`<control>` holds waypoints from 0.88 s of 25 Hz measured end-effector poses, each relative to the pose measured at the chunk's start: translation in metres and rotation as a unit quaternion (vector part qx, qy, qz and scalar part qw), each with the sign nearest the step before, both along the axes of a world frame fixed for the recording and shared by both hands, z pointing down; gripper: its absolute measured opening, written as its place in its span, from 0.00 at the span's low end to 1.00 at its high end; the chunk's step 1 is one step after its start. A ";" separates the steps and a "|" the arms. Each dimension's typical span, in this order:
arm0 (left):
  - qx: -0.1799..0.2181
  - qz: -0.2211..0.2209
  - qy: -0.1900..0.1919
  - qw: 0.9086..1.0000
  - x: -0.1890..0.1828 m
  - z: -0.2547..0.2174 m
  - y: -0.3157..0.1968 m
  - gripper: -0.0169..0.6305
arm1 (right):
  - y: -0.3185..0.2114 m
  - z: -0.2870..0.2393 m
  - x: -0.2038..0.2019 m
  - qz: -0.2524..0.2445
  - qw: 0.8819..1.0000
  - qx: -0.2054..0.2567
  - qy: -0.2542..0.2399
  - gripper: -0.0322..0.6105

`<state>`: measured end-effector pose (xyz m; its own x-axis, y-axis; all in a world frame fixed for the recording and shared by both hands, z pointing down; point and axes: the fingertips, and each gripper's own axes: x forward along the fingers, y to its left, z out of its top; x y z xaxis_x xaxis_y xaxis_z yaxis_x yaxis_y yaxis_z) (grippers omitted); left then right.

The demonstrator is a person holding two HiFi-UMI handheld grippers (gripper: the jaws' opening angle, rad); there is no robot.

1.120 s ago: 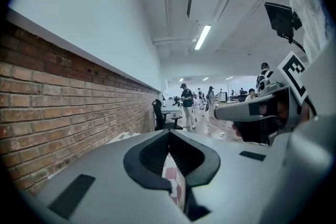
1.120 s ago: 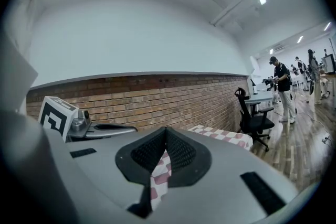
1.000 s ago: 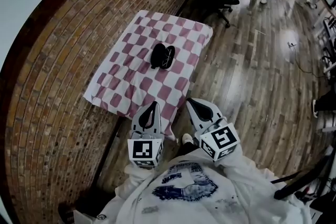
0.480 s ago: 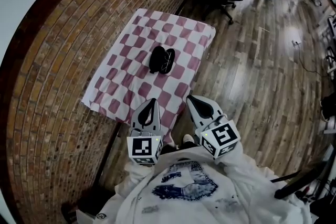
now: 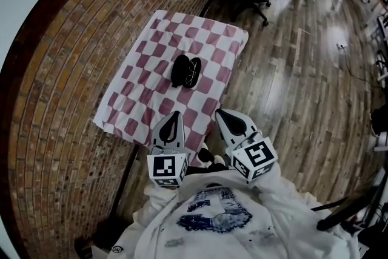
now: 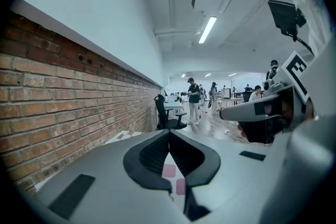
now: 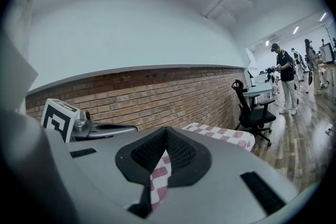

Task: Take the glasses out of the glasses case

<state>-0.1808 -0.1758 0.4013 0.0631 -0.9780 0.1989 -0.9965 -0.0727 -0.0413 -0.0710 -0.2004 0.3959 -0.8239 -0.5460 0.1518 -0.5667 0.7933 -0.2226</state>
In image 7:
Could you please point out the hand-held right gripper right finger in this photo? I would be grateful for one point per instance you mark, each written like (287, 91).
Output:
(225, 181)

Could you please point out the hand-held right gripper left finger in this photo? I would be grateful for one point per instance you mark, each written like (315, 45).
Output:
(99, 173)

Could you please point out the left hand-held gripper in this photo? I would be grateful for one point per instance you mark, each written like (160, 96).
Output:
(56, 120)

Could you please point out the pink white checkered tablecloth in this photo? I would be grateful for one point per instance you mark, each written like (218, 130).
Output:
(223, 136)

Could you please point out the black office chair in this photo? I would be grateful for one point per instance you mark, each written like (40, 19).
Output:
(252, 115)

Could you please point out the person's white hoodie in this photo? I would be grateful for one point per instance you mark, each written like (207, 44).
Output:
(15, 152)

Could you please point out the grey desk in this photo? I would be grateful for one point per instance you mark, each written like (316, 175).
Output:
(260, 90)

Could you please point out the computer monitor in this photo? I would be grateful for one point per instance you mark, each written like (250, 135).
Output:
(328, 52)

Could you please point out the small ceiling lamp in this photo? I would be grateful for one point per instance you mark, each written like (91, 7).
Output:
(295, 30)
(323, 16)

